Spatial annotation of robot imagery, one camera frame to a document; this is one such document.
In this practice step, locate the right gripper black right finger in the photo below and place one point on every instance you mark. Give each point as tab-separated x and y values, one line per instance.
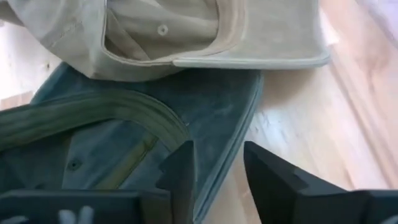
280	193

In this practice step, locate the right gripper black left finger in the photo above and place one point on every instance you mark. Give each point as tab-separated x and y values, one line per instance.
177	186

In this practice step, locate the dark green baseball cap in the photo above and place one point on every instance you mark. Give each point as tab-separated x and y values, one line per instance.
211	105

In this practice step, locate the beige baseball cap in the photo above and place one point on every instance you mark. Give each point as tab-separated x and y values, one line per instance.
155	34

